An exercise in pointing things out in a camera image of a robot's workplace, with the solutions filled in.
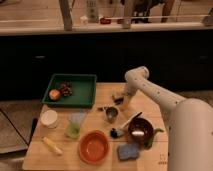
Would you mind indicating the white handled dish brush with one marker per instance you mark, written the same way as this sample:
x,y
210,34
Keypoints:
x,y
120,130

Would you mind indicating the clear green plastic cup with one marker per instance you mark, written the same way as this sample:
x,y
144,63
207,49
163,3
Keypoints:
x,y
75,121

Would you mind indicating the wooden post right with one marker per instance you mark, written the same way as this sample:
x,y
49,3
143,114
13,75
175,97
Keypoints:
x,y
128,12

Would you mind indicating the green chili pepper toy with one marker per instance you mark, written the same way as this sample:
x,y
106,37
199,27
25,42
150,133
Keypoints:
x,y
149,144

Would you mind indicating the green plastic tray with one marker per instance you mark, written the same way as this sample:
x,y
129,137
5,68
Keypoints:
x,y
83,90

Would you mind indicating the black and tan eraser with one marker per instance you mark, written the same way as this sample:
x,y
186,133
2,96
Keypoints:
x,y
117,97

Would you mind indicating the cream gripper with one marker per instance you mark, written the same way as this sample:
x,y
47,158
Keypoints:
x,y
125,103

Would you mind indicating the white round container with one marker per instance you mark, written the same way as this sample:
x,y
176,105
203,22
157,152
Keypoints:
x,y
49,119

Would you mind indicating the small metal cup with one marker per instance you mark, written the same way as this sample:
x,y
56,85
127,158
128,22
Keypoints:
x,y
111,114

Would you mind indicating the yellow banana toy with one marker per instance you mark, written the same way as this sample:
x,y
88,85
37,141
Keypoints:
x,y
52,145

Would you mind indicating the orange bowl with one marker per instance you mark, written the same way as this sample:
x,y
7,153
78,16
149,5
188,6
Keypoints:
x,y
93,147

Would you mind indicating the dark grape bunch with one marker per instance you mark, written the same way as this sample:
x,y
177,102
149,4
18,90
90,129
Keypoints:
x,y
65,89

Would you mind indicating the wooden post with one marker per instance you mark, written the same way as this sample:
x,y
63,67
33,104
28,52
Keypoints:
x,y
66,15
128,12

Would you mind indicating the small red object on ledge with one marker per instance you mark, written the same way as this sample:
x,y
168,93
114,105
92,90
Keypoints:
x,y
105,21

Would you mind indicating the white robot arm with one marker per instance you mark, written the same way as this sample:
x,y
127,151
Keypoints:
x,y
190,135

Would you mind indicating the wooden post left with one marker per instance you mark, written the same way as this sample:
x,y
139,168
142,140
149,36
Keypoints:
x,y
66,15

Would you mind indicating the dark maroon bowl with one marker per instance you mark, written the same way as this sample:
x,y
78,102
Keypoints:
x,y
140,130

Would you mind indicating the red yellow apple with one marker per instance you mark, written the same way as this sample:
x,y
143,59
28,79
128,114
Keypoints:
x,y
54,94

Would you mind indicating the blue sponge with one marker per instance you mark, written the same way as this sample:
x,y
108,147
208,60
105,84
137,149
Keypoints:
x,y
128,151

